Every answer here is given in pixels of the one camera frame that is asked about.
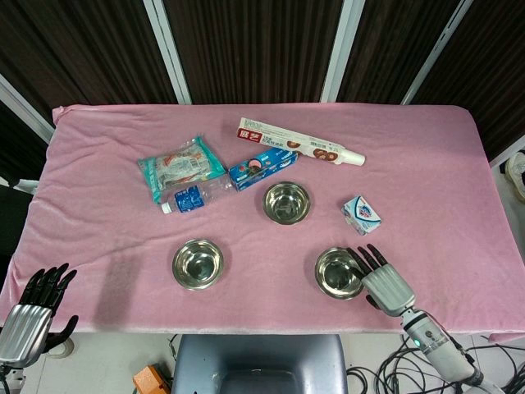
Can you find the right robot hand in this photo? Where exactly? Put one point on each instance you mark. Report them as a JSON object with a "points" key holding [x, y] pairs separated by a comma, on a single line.
{"points": [[387, 287]]}

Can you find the paper cup sleeve pack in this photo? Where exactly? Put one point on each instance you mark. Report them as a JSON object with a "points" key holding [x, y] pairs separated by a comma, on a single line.
{"points": [[287, 139]]}

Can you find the blue toothpaste box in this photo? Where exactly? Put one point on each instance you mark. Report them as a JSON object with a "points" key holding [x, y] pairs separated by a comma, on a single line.
{"points": [[262, 168]]}

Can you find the green snack bag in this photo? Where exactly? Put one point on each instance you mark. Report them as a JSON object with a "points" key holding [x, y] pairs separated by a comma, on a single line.
{"points": [[180, 166]]}

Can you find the orange box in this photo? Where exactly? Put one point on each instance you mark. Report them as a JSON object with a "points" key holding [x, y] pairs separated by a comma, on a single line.
{"points": [[149, 379]]}

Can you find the white screen frame post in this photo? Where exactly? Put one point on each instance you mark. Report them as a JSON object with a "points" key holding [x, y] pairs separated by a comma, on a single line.
{"points": [[435, 53], [170, 53], [340, 53], [508, 151], [24, 108]]}

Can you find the white blue soap box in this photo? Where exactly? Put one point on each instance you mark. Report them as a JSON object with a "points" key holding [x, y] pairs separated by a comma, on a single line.
{"points": [[362, 214]]}

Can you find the white shoe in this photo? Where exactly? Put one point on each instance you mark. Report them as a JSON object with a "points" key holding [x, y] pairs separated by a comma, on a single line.
{"points": [[516, 170]]}

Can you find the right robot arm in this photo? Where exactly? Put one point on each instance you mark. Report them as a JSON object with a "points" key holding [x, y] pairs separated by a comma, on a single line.
{"points": [[435, 340]]}

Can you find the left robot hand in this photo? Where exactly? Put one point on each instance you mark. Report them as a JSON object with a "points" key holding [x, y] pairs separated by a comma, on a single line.
{"points": [[24, 332]]}

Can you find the pink velvet table cloth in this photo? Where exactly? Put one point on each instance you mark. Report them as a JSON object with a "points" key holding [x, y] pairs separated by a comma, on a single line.
{"points": [[102, 205]]}

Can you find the metal bowl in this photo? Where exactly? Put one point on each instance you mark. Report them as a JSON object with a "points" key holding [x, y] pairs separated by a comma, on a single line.
{"points": [[197, 266], [336, 277], [286, 203]]}

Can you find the clear plastic water bottle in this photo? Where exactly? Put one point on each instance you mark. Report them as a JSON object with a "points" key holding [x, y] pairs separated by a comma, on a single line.
{"points": [[188, 199]]}

